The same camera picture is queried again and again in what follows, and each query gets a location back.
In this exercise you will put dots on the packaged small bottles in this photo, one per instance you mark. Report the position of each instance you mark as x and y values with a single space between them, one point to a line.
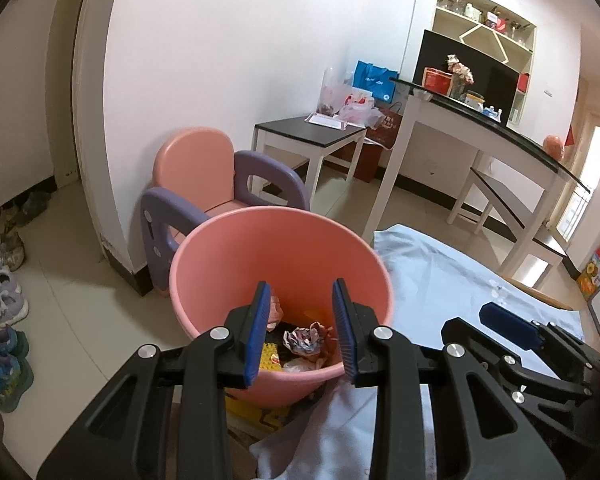
489 111

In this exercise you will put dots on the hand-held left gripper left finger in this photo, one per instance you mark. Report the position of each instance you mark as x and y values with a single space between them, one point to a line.
257 332

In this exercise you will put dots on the pink purple child chair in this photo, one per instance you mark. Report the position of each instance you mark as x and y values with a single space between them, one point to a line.
195 160

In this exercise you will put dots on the row of glassware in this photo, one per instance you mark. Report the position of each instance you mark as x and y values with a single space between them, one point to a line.
455 2

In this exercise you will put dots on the red paper wall decoration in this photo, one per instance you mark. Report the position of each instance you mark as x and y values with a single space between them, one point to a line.
570 135

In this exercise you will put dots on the clear plastic bag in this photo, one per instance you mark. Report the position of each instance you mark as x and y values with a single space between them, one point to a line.
332 95

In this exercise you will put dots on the colourful cardboard box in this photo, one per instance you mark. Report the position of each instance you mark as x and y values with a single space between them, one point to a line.
592 275

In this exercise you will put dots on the pink plastic bucket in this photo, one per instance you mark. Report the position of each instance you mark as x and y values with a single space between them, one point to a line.
280 245

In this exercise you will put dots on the black-top white bench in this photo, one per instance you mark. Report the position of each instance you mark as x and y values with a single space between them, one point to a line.
305 130
505 195

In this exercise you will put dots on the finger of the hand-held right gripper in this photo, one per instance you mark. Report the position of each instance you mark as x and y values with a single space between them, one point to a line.
510 322
480 342

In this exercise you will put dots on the row of shoes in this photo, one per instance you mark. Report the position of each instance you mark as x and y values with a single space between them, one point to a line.
7 300

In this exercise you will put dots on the light blue floral tablecloth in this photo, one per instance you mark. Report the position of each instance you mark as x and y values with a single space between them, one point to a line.
430 270

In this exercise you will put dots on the small red shelf box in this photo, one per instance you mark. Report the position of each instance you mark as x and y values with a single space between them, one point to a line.
523 83

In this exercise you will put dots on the black monitor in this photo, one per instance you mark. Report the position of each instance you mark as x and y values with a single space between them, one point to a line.
490 80

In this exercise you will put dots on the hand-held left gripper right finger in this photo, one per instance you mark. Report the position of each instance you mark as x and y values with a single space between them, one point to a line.
345 335

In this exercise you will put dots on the blue shopping bag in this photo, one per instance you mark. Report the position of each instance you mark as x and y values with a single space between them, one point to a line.
375 80

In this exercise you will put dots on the yellow cardboard box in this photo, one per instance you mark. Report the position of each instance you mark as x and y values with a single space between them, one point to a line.
255 412

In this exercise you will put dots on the printed wrapper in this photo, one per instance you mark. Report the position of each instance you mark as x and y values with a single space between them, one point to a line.
302 340

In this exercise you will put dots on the dark red paper bag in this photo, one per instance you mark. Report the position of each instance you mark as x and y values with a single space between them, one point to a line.
386 127

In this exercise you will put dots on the white red plastic bag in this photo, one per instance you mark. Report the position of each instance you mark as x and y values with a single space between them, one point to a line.
360 110

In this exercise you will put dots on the red white plastic wrapper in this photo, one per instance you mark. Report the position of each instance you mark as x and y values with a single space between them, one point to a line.
275 310

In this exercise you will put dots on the glass door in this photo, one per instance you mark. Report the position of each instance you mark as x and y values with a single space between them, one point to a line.
597 160

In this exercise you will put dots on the cream built-in shelf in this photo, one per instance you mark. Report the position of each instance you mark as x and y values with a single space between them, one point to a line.
447 20

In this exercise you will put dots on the pink flowers in vase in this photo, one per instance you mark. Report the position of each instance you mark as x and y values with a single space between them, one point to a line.
459 67

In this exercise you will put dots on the white glass-top table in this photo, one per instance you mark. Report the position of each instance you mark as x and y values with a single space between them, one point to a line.
480 130

